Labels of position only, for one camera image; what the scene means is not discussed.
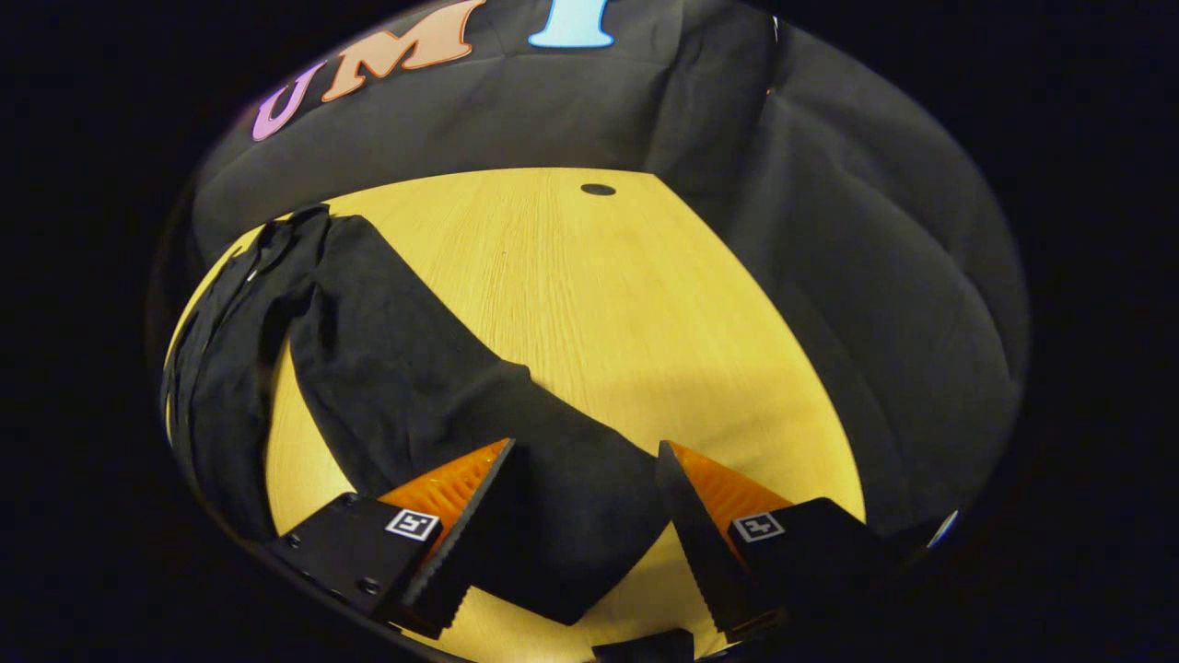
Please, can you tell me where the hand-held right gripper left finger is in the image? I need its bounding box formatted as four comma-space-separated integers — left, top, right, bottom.
265, 438, 529, 640

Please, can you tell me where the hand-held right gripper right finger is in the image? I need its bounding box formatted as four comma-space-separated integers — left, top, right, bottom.
654, 439, 894, 644

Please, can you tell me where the black buttoned cardigan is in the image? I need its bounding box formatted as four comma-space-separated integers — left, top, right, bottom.
161, 204, 673, 627

